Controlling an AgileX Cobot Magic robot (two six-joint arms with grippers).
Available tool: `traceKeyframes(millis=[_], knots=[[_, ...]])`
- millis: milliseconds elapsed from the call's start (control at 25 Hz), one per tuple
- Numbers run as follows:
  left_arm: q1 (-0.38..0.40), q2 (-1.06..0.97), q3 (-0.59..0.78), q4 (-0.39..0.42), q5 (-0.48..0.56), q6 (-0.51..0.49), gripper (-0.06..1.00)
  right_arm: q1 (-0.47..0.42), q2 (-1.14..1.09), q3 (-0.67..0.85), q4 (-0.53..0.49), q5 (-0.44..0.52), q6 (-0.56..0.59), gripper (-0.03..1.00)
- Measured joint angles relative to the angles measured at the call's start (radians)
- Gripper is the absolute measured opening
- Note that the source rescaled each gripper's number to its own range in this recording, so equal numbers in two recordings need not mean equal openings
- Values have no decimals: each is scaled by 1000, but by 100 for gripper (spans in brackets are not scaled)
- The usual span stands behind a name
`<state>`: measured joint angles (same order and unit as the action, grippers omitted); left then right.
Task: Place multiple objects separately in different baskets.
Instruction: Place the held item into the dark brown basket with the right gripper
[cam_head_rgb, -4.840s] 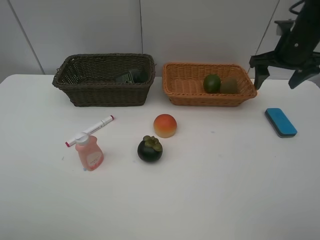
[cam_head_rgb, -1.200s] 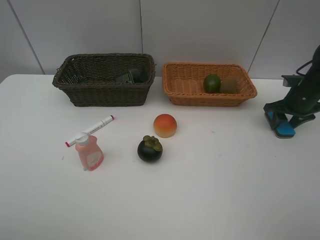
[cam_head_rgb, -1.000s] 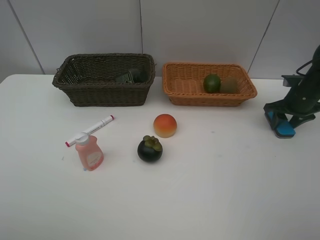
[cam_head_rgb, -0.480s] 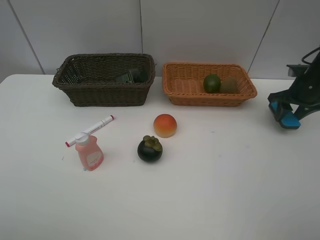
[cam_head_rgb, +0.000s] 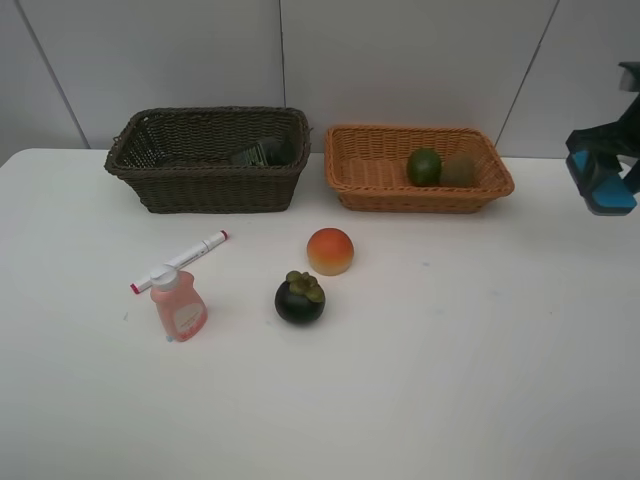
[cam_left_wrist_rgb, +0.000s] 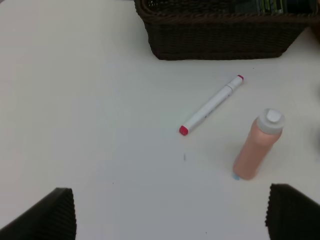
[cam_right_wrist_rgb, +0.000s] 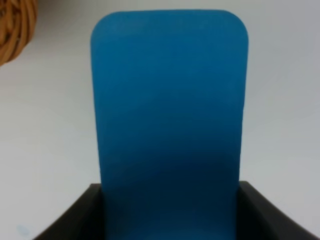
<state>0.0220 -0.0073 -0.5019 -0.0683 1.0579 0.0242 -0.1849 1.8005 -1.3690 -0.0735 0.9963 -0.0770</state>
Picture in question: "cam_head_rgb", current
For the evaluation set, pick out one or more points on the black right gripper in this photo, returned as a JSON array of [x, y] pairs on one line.
[[620, 137]]

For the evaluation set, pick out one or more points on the blue whiteboard eraser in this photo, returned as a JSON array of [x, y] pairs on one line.
[[597, 178]]

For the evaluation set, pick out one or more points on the brown kiwi fruit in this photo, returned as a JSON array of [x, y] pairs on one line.
[[458, 171]]

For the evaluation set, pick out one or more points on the green lime fruit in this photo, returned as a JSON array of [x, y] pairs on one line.
[[424, 168]]

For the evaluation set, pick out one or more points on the orange peach fruit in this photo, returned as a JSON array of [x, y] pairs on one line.
[[330, 251]]

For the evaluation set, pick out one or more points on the dark grey ink bottle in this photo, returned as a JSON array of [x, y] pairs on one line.
[[265, 152]]

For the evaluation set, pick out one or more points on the dark purple mangosteen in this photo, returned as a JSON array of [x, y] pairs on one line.
[[300, 300]]

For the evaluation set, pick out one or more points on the orange wicker basket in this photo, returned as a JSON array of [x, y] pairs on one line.
[[366, 166]]

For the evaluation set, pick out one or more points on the white marker pen red caps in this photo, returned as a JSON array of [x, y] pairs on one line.
[[183, 259]]

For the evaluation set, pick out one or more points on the dark brown wicker basket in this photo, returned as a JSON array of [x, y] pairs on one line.
[[177, 160]]

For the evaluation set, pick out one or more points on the pink soap bottle white cap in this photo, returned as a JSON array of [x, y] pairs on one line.
[[180, 308]]

